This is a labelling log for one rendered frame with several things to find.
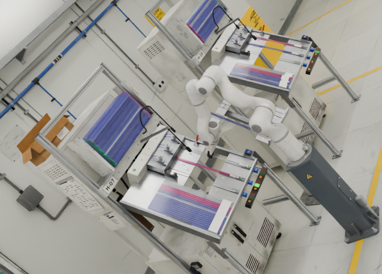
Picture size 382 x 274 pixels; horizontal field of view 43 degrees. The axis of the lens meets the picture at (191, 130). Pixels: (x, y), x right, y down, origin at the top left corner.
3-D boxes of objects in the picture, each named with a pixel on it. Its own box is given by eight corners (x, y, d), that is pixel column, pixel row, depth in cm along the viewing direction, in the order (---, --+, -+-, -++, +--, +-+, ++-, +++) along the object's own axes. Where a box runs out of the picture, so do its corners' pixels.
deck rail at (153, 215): (220, 241, 304) (220, 236, 299) (219, 244, 302) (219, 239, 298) (121, 204, 326) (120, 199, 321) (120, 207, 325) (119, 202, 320)
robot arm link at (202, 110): (196, 112, 301) (213, 148, 319) (207, 96, 311) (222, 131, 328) (184, 112, 306) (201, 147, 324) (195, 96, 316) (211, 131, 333)
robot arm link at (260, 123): (291, 126, 300) (266, 99, 293) (282, 146, 289) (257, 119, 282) (276, 132, 309) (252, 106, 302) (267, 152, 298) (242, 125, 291)
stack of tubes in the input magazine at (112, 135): (152, 115, 352) (125, 89, 345) (116, 166, 321) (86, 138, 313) (142, 121, 362) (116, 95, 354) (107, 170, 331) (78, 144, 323)
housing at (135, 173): (171, 140, 366) (169, 127, 355) (139, 189, 336) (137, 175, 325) (161, 137, 368) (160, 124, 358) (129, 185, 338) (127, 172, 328)
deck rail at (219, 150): (257, 164, 345) (257, 158, 341) (256, 165, 344) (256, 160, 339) (167, 135, 368) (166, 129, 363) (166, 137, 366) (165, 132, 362)
